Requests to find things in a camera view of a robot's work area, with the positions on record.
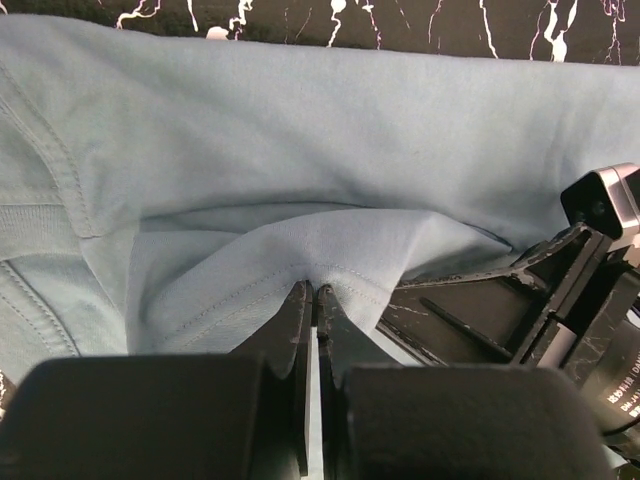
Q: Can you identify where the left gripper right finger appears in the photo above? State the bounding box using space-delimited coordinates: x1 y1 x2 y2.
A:
316 285 399 479

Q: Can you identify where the black marble pattern mat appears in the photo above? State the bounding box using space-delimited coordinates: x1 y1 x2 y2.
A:
1 0 639 66

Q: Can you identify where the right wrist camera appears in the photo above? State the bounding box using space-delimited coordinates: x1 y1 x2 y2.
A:
560 163 639 241

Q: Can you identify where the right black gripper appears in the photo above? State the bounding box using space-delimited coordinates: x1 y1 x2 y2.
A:
376 223 639 435

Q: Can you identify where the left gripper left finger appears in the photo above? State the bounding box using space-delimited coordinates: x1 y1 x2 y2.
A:
231 281 313 474

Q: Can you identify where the grey blue t shirt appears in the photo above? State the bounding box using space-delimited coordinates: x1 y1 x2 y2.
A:
0 13 640 480

